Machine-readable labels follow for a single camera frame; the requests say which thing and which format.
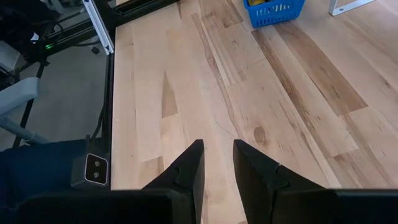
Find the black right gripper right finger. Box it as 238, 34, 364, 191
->
233, 139, 398, 224

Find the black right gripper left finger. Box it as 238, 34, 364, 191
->
18, 139, 206, 224

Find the person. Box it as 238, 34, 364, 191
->
0, 139, 94, 215

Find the blue plastic basket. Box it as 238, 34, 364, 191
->
243, 0, 307, 29

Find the light grey operator chair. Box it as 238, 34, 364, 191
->
0, 77, 52, 146

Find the white perforated metal shelf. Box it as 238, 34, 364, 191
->
328, 0, 376, 17

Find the black aluminium table frame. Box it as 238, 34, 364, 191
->
37, 0, 181, 190

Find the silver metal bracket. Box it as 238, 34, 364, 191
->
82, 0, 115, 56

